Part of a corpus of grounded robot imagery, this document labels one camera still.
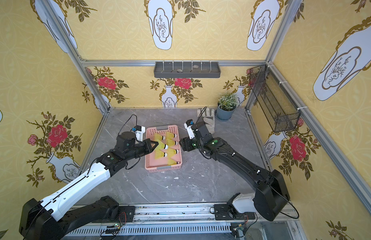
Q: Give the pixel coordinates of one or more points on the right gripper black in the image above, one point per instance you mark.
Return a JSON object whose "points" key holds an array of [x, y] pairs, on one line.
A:
{"points": [[185, 144]]}

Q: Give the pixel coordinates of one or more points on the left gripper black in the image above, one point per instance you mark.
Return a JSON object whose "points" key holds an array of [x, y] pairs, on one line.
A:
{"points": [[146, 145]]}

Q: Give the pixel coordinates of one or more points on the yellow shuttlecock four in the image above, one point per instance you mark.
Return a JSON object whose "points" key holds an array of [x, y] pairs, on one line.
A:
{"points": [[162, 146]]}

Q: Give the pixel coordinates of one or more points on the yellow shuttlecock one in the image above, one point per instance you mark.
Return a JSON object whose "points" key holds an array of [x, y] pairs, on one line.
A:
{"points": [[158, 137]]}

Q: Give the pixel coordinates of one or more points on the yellow shuttlecock six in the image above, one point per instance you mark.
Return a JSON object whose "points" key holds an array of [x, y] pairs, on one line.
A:
{"points": [[160, 154]]}

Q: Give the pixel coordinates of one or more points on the yellow shuttlecock three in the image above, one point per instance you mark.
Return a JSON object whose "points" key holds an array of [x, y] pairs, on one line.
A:
{"points": [[170, 142]]}

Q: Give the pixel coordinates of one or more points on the yellow shuttlecock two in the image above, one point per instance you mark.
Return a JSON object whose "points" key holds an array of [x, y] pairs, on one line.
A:
{"points": [[170, 136]]}

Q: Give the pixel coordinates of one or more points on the yellow shuttlecock five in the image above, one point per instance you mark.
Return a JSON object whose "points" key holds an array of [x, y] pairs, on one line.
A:
{"points": [[171, 152]]}

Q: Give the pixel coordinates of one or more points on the pink plastic storage basket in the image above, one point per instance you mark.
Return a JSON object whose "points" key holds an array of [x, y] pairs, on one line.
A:
{"points": [[160, 165]]}

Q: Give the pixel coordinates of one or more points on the yellow shuttlecock seven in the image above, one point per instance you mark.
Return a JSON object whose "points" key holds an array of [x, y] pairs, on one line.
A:
{"points": [[172, 162]]}

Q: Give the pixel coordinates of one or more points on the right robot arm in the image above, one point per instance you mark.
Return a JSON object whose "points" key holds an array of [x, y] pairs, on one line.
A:
{"points": [[270, 192]]}

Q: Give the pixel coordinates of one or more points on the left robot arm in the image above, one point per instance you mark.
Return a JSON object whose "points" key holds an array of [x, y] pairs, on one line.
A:
{"points": [[52, 217]]}

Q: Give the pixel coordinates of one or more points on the white grey work glove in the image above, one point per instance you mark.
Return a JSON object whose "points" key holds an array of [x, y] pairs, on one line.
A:
{"points": [[208, 117]]}

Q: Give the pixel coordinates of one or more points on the potted plant blue pot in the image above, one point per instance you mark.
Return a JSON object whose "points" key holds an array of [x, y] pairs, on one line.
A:
{"points": [[227, 103]]}

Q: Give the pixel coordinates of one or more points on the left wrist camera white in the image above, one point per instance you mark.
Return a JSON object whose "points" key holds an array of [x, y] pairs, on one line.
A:
{"points": [[139, 132]]}

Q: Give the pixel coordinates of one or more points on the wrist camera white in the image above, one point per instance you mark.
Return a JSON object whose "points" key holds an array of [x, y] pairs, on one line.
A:
{"points": [[139, 132], [190, 128]]}

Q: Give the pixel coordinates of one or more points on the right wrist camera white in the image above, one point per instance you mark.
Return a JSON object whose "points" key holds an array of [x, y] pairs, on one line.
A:
{"points": [[190, 128]]}

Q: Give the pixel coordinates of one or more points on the grey wall shelf tray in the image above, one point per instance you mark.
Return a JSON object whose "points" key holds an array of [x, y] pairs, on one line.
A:
{"points": [[187, 69]]}

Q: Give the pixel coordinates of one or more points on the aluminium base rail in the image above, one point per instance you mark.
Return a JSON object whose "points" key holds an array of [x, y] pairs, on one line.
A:
{"points": [[171, 219]]}

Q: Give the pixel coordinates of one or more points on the black wire mesh basket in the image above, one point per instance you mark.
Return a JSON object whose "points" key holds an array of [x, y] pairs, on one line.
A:
{"points": [[279, 109]]}

